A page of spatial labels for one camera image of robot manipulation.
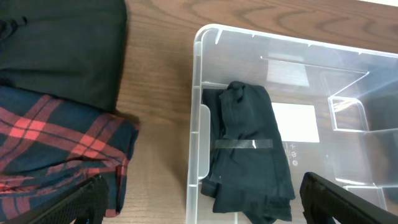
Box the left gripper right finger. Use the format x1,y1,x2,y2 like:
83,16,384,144
300,172,397,224

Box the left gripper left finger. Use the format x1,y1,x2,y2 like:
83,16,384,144
6,175,109,224

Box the red navy plaid shirt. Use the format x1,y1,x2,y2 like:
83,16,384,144
1,86,139,222

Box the black taped garment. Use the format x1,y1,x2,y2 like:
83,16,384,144
201,81,295,223

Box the large black garment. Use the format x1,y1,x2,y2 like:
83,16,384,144
1,0,127,111

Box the white label in bin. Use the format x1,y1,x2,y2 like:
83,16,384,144
272,103,320,143

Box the clear plastic storage bin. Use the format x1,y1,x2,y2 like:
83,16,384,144
185,24,397,224

